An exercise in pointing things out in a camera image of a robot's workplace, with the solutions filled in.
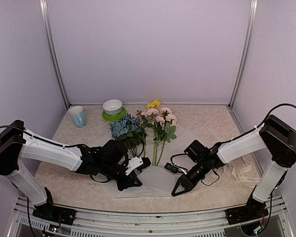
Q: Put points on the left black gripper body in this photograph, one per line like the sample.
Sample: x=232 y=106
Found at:
x=116 y=178

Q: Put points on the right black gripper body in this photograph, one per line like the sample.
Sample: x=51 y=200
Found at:
x=201 y=174

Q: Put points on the blue fake flower bunch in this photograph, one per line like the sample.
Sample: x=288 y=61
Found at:
x=129 y=131

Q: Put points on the pink fake flower bunch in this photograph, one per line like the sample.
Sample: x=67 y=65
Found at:
x=163 y=123

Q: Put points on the yellow fake flower stem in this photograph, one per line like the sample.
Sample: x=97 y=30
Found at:
x=154 y=104

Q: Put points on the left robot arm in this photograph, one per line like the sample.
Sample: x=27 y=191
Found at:
x=111 y=160

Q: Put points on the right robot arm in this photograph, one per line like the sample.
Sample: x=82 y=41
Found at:
x=273 y=135

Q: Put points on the cream printed ribbon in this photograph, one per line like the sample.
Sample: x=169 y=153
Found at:
x=244 y=171

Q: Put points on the green plate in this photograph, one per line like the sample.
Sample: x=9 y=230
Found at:
x=112 y=118

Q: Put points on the white ceramic bowl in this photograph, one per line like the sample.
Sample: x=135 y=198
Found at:
x=112 y=107

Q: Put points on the light blue mug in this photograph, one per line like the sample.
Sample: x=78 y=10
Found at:
x=78 y=116

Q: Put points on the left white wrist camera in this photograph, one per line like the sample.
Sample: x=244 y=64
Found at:
x=137 y=163

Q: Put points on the front aluminium rail base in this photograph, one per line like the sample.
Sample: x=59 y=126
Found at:
x=95 y=223

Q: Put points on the left aluminium frame post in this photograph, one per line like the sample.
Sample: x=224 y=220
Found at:
x=52 y=50

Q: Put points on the aluminium frame post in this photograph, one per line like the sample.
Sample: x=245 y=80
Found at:
x=52 y=50
x=245 y=52

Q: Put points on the right aluminium frame post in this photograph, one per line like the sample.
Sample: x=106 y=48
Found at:
x=245 y=52

